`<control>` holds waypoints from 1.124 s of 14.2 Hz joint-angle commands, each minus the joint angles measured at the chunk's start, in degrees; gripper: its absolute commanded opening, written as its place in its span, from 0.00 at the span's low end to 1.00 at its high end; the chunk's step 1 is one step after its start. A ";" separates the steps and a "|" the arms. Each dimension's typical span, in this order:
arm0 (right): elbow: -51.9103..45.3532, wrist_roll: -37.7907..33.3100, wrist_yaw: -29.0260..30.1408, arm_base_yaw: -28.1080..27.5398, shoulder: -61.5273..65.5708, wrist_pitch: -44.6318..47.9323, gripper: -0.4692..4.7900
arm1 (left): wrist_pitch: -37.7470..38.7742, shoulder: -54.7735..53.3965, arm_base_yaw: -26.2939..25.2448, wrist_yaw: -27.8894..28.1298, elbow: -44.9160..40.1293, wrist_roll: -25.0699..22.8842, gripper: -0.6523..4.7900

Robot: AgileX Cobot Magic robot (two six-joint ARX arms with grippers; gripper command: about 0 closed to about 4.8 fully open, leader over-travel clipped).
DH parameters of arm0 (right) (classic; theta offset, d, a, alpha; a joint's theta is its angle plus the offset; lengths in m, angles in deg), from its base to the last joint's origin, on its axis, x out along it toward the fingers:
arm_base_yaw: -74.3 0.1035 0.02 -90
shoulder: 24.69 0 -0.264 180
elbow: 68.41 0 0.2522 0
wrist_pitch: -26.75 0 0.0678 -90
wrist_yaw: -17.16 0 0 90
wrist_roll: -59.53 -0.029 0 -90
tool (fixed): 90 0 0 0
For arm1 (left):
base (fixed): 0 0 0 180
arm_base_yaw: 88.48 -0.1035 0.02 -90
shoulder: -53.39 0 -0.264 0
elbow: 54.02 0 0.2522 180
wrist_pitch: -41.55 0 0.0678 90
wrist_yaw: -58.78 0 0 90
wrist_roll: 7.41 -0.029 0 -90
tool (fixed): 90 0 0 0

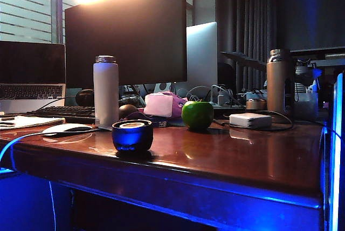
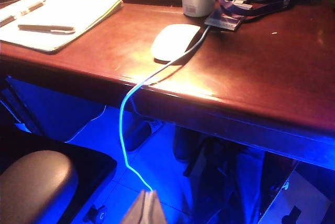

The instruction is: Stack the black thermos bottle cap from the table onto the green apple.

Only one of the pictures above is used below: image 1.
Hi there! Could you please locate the black thermos bottle cap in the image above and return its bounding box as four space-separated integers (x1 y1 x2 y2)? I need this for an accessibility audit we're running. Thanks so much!
111 119 154 152

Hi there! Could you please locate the green apple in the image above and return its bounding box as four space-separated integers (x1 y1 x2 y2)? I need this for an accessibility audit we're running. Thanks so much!
181 100 215 131

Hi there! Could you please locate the white thermos bottle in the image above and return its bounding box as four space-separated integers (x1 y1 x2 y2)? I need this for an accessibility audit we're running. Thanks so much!
93 55 120 128

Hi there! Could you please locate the bronze bottle cap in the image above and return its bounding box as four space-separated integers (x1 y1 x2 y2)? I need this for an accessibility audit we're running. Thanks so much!
245 98 267 111

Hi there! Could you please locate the bronze metal thermos bottle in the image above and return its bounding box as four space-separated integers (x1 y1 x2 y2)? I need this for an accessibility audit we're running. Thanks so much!
266 49 295 117

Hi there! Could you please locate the brown round object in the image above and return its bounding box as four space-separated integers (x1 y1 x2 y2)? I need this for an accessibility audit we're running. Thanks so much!
119 104 139 120

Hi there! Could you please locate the silver flat display panel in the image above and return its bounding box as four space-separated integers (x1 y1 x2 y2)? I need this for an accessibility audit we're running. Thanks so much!
185 21 218 89

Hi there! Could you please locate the large black monitor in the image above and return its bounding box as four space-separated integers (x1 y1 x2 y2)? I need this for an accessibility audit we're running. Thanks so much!
64 0 188 89

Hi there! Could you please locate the white power adapter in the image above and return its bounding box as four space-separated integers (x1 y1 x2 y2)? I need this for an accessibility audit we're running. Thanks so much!
229 112 273 129

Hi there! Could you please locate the black slanted panel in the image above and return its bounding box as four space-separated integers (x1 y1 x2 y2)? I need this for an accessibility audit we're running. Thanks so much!
220 51 267 72

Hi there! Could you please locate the black round object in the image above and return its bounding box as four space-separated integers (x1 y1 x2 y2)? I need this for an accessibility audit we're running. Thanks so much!
75 89 95 107

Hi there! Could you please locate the black keyboard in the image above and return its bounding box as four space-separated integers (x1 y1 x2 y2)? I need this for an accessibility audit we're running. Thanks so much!
25 105 96 124

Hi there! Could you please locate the white computer mouse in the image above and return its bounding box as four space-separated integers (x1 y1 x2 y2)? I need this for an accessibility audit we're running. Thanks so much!
42 123 93 137

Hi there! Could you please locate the translucent plastic container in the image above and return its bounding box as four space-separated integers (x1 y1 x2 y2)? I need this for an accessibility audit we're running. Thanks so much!
293 92 319 121

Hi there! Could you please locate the open silver laptop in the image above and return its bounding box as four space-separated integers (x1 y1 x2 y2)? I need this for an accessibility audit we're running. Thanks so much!
0 40 67 114

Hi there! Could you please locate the white notebook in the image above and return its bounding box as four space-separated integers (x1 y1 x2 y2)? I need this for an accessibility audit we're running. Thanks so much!
0 114 66 131

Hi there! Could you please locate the blue lanyard strap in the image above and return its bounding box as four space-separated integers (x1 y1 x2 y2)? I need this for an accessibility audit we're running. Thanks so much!
119 112 168 128

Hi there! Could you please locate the black adapter cable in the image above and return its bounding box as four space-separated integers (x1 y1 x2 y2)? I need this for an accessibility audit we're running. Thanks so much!
212 110 295 132

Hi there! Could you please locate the white hanging cable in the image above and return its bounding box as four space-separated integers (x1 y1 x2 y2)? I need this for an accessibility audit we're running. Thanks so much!
0 131 57 231

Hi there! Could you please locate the vertical frame post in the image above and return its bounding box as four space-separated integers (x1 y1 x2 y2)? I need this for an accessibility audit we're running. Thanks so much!
329 72 345 231

